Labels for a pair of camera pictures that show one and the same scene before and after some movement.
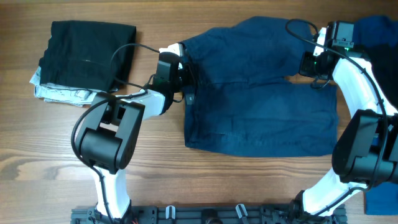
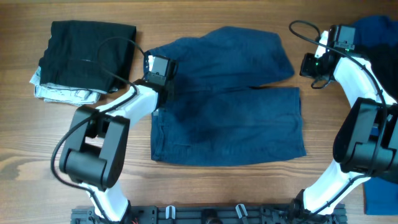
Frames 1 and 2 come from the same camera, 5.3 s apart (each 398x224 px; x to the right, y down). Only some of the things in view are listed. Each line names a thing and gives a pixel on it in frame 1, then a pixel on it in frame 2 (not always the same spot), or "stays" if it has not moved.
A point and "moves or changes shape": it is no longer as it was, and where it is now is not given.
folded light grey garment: [66, 94] stays
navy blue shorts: [244, 99] moves or changes shape
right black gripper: [305, 68] stays
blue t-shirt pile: [381, 198] stays
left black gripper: [191, 78] → [172, 88]
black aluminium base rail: [211, 214] stays
